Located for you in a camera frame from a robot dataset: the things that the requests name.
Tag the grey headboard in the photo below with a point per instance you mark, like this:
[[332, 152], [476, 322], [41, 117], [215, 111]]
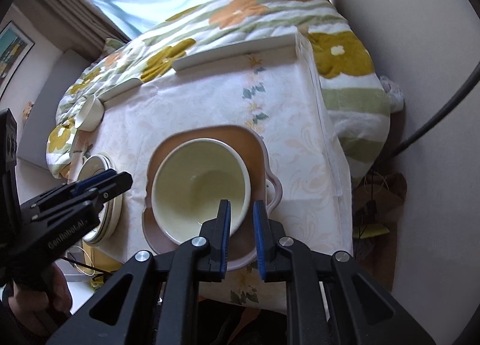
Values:
[[41, 121]]

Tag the framed townscape picture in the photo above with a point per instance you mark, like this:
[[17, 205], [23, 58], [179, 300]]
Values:
[[15, 45]]

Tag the black lamp stand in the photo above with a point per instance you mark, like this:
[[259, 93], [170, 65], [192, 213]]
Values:
[[464, 90]]

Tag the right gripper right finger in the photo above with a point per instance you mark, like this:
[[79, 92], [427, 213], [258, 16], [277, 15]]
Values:
[[330, 298]]

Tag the floral quilt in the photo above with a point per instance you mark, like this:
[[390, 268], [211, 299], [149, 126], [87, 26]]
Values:
[[353, 95]]

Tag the white crumpled bag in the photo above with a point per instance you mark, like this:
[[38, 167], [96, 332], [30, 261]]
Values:
[[394, 93]]

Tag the plain white plate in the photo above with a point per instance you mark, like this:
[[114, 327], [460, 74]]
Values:
[[110, 215]]

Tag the small white bowl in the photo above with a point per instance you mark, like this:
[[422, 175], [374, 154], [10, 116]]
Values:
[[90, 115]]

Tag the green patterned pillow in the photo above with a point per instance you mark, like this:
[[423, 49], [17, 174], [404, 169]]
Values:
[[111, 45]]

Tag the person's left hand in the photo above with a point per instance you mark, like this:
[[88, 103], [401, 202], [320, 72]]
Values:
[[33, 308]]

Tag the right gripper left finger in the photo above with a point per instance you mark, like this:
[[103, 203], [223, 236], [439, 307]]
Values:
[[151, 299]]

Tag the cream green bowl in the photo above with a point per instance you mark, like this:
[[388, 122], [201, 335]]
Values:
[[190, 183]]

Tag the pink square bowl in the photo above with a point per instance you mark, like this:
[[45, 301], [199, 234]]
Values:
[[264, 185]]

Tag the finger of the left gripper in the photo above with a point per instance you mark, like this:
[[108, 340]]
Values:
[[124, 182], [104, 183]]

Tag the floral white tablecloth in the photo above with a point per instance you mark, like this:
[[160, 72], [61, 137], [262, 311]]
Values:
[[276, 93]]

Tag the left brown curtain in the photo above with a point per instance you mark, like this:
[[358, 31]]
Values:
[[85, 18]]

